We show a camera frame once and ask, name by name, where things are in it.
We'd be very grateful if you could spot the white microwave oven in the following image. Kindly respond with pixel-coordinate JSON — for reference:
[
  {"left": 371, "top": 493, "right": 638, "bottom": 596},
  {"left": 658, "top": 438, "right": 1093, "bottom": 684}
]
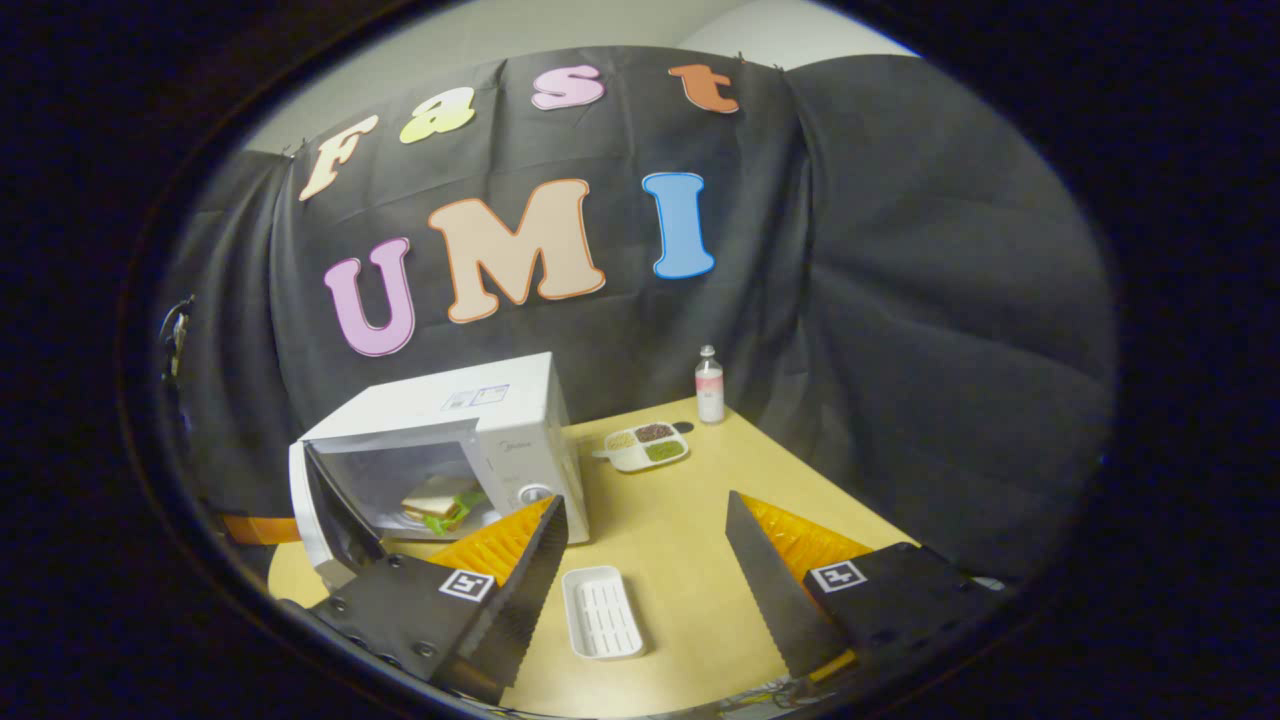
[{"left": 288, "top": 351, "right": 591, "bottom": 593}]

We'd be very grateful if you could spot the black backdrop cloth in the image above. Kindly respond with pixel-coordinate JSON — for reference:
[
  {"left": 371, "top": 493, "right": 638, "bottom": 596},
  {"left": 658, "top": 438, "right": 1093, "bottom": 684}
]
[{"left": 155, "top": 45, "right": 1119, "bottom": 591}]

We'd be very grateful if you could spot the clear bottle with pink label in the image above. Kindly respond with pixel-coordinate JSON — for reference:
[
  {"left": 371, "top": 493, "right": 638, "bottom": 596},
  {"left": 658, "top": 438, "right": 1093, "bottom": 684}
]
[{"left": 695, "top": 345, "right": 726, "bottom": 425}]

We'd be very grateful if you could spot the lettuce sandwich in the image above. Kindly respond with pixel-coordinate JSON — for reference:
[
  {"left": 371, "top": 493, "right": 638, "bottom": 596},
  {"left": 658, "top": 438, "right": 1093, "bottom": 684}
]
[{"left": 400, "top": 489, "right": 489, "bottom": 536}]

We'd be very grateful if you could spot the white ribbed tray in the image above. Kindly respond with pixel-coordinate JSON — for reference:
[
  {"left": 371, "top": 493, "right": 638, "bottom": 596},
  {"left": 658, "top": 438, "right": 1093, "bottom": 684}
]
[{"left": 561, "top": 565, "right": 647, "bottom": 661}]

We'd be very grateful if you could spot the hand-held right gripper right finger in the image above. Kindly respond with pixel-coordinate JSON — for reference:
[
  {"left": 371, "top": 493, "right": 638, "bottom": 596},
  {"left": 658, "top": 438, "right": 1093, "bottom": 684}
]
[{"left": 725, "top": 490, "right": 1006, "bottom": 683}]

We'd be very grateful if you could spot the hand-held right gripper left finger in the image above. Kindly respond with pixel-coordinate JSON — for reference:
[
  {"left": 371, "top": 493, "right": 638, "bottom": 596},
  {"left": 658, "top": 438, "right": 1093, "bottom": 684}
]
[{"left": 300, "top": 494, "right": 570, "bottom": 706}]

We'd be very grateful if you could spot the white divided plate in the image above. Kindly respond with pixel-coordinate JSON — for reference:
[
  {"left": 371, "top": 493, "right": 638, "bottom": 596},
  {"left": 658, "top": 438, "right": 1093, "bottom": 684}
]
[{"left": 592, "top": 421, "right": 691, "bottom": 474}]

